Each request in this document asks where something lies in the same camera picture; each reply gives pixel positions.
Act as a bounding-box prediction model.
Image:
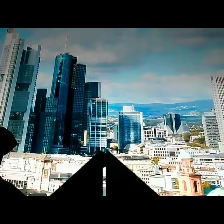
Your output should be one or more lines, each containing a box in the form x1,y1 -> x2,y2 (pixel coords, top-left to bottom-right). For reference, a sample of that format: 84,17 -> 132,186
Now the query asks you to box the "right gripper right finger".
105,150 -> 160,197

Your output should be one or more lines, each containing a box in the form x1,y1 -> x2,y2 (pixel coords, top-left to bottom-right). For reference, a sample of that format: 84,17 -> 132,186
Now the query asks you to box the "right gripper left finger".
49,150 -> 105,197

